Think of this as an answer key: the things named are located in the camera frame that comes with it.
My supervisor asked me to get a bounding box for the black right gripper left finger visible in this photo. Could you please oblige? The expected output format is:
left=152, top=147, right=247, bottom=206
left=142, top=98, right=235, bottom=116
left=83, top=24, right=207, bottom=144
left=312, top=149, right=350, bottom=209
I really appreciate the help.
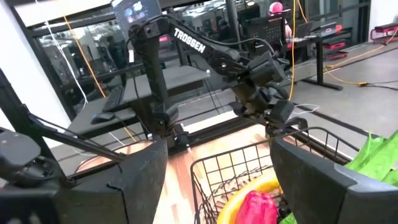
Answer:
left=58, top=139, right=169, bottom=224

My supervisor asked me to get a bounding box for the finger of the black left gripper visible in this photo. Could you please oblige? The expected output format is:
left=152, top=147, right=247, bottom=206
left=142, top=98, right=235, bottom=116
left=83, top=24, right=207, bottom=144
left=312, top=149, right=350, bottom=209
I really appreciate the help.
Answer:
left=287, top=117, right=309, bottom=132
left=265, top=119, right=282, bottom=139

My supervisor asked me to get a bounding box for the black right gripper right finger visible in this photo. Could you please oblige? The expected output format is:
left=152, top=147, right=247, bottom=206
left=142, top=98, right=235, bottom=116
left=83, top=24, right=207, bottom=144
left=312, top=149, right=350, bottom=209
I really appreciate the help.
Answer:
left=269, top=138, right=398, bottom=224

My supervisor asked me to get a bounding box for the black grape bunch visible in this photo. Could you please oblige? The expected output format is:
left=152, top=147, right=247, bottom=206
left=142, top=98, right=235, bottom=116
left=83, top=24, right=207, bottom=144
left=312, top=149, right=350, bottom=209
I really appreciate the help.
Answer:
left=275, top=198, right=292, bottom=219

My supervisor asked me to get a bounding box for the red bell pepper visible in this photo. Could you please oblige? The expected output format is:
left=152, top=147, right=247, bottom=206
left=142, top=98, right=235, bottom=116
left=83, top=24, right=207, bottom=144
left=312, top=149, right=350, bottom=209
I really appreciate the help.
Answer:
left=234, top=190, right=280, bottom=224

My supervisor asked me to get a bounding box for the green husked corn cob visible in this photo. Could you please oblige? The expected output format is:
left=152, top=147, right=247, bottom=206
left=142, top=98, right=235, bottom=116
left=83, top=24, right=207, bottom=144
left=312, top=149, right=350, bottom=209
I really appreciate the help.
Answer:
left=278, top=129, right=398, bottom=224

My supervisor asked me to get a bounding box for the yellow banana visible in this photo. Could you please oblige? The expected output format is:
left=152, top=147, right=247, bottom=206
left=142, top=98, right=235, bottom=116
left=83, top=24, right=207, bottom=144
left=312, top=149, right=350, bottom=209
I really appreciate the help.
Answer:
left=216, top=174, right=282, bottom=224

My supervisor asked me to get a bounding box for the black standing desk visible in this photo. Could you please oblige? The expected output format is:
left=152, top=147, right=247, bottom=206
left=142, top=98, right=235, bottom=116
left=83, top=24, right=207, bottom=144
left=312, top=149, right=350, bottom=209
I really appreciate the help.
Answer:
left=279, top=26, right=354, bottom=91

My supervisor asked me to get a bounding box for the person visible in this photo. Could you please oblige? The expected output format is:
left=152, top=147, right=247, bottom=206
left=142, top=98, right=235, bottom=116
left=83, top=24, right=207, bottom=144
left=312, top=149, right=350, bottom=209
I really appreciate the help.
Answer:
left=216, top=18, right=233, bottom=42
left=104, top=35, right=127, bottom=70

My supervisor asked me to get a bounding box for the grey desk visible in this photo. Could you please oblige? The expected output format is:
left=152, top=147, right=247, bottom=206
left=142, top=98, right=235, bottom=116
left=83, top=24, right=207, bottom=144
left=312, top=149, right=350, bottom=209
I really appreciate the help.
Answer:
left=66, top=64, right=211, bottom=138

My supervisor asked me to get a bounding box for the black keyboard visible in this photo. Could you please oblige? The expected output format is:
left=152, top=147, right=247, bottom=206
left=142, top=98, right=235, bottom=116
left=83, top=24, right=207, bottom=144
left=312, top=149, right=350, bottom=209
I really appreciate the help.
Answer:
left=101, top=85, right=126, bottom=113

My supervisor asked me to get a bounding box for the pink helmet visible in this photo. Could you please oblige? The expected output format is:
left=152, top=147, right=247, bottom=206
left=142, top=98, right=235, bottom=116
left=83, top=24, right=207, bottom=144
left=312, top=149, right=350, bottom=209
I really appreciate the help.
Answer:
left=268, top=1, right=285, bottom=15

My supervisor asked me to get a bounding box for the red black bench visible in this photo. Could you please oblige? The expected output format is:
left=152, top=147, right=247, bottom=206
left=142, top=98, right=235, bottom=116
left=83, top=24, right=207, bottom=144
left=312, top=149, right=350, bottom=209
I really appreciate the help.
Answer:
left=369, top=22, right=398, bottom=42

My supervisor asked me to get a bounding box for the lit display screen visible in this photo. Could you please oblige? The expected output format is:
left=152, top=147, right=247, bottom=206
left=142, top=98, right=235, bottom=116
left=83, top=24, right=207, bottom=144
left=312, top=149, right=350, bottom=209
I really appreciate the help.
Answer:
left=111, top=0, right=163, bottom=32

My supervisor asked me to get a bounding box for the thin white cable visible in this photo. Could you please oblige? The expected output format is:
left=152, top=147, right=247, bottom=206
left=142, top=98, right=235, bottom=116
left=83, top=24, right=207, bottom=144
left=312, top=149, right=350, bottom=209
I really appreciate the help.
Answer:
left=291, top=103, right=322, bottom=115

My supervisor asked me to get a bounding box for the black wire basket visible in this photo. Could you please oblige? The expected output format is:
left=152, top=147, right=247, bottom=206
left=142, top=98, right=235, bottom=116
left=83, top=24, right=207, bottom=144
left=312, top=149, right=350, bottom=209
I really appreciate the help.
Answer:
left=190, top=125, right=371, bottom=224

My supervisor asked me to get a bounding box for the yellow extension cable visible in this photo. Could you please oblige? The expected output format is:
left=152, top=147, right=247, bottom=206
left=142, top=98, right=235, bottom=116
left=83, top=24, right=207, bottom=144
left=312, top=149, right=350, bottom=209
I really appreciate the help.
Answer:
left=63, top=15, right=107, bottom=99
left=287, top=0, right=398, bottom=102

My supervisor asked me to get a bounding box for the white hanging cable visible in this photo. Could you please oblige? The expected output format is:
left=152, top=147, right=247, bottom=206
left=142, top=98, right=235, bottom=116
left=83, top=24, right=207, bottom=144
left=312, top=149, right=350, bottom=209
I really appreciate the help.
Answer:
left=44, top=20, right=90, bottom=110

